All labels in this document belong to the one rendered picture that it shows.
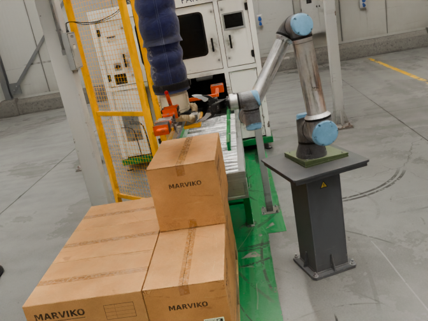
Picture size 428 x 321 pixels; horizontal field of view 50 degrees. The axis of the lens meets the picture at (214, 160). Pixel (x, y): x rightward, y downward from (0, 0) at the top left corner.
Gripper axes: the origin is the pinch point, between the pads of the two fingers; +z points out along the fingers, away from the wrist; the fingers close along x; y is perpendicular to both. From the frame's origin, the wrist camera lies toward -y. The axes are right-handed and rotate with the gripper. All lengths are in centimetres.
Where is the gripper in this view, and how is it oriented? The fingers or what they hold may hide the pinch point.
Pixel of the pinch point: (193, 109)
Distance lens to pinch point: 256.4
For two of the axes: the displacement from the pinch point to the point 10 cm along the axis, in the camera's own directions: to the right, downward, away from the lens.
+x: -1.7, -9.4, -3.0
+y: 0.1, -3.1, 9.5
